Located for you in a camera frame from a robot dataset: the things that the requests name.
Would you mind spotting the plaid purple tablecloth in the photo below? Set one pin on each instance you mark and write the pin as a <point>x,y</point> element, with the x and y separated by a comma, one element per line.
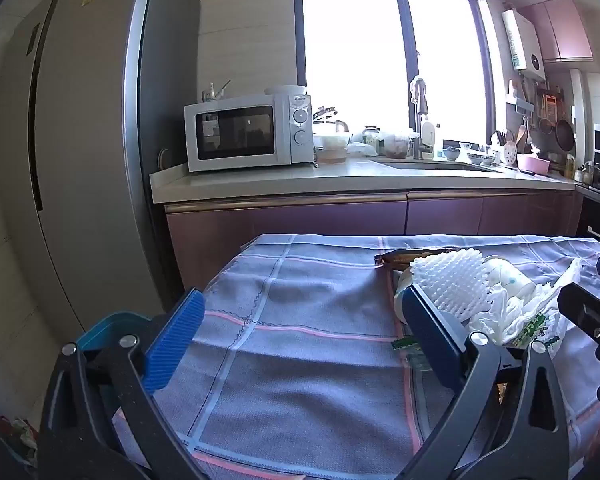
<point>305,360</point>

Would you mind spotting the colourful packaging pile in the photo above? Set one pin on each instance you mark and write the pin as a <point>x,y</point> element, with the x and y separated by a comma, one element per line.
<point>22,435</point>

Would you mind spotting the purple base cabinets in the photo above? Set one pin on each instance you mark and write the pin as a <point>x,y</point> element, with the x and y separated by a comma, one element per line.
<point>280,225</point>

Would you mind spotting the blue plastic bin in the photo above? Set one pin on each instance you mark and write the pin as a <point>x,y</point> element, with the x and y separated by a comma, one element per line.
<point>105,325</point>

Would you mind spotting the white green-print plastic bag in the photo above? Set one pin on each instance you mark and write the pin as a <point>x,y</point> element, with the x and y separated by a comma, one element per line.
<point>520,320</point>

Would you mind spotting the hanging strainer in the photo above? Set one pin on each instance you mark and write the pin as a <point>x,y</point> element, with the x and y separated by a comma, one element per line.
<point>546,126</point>

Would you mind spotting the clear crumpled plastic bag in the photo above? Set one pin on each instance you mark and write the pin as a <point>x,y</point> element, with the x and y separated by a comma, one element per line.
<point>361,149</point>

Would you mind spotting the white water heater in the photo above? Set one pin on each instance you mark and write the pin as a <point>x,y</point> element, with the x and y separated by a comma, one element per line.
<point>522,45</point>

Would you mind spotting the glass jar dark lid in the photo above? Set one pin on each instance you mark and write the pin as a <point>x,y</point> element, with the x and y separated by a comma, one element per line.
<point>372,140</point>

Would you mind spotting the hanging frying pan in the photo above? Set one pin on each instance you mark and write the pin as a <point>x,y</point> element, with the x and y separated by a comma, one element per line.
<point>564,135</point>

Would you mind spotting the small green packet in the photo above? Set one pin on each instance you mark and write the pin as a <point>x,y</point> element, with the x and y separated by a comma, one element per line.
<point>405,345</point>

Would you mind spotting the yellow oil bottle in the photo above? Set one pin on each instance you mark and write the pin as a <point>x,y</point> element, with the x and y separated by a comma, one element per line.
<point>570,167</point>

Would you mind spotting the black knife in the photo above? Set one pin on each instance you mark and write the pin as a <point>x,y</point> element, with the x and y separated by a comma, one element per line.
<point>527,171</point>

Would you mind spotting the white plastic bottle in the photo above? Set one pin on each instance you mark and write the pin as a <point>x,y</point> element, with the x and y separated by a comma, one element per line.
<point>507,275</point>

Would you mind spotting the beige kitchen counter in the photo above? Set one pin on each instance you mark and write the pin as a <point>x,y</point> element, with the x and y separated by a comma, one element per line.
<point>280,180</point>

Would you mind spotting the pink bowl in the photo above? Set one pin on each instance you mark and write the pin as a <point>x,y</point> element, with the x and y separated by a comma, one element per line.
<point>534,164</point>

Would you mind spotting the white soap bottle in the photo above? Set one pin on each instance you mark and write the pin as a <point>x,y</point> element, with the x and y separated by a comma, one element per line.
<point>428,135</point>

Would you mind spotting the pink wall cabinet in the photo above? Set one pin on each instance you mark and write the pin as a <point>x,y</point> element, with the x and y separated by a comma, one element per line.
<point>565,30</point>

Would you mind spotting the dark-framed window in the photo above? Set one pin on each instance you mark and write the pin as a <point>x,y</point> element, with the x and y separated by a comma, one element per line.
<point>355,60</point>

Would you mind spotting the small cup with sticks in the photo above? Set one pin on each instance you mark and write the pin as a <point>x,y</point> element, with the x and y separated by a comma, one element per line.
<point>211,94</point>

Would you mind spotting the glass electric kettle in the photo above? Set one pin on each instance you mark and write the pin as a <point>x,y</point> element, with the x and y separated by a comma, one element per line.
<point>332,145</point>

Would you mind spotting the brown snack wrapper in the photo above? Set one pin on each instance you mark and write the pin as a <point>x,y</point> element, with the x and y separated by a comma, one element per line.
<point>395,258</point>

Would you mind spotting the steel sink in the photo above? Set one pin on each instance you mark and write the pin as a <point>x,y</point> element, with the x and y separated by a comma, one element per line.
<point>430,165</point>

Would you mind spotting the white dotted utensil holder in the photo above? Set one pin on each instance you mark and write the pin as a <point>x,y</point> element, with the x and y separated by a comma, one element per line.
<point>510,154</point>

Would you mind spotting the blue white porcelain bowl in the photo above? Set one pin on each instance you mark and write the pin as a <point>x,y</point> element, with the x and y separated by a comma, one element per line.
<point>482,160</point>

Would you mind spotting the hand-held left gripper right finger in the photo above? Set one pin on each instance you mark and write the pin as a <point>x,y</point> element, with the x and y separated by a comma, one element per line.
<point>430,330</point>

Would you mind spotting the clear container brown contents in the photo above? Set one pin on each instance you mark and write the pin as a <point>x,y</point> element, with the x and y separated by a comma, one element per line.
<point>396,145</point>

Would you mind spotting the grey refrigerator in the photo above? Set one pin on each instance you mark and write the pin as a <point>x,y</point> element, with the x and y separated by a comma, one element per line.
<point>80,160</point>

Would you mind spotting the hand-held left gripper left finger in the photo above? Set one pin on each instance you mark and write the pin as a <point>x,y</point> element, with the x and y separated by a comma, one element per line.
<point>172,345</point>

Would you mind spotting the grey wall rack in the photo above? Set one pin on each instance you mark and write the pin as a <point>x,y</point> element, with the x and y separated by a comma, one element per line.
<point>522,105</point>

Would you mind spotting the white microwave oven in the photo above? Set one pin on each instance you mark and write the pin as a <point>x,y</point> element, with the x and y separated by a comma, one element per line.
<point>240,132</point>

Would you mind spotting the steel faucet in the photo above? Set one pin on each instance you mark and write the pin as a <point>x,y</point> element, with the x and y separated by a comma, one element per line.
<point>420,100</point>

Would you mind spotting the round grey disc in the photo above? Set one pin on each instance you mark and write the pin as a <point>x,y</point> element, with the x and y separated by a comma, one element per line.
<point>165,158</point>

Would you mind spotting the white foam fruit net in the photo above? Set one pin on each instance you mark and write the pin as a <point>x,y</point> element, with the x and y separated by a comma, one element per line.
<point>450,280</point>

